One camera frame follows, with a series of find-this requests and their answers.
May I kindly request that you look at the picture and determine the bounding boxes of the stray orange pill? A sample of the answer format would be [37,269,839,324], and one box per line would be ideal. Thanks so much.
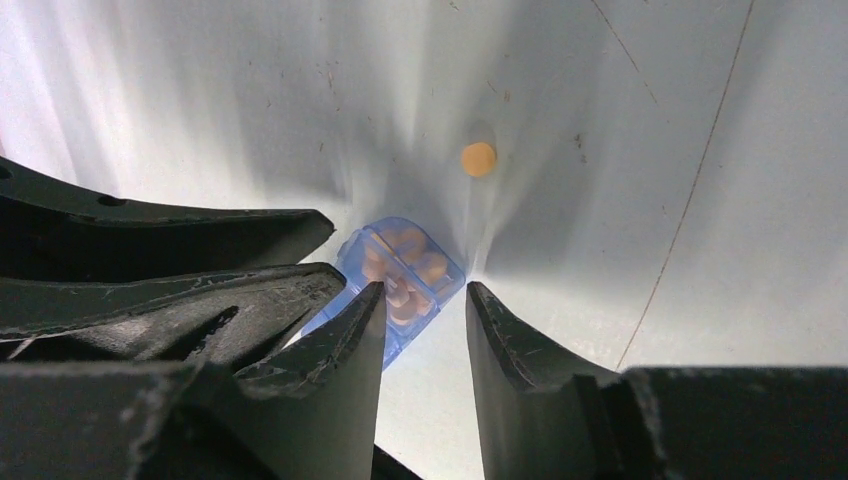
[460,142,497,178]

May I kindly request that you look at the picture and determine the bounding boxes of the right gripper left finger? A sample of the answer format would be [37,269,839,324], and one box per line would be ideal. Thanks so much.
[1,283,386,479]

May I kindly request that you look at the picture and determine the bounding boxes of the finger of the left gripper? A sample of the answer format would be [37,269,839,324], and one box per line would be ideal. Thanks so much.
[1,158,335,282]
[1,263,345,371]

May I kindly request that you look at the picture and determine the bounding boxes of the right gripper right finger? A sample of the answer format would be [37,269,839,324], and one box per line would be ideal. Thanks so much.
[465,282,847,479]

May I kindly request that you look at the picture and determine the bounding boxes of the blue pill organizer box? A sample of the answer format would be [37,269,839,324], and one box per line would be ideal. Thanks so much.
[301,217,466,367]

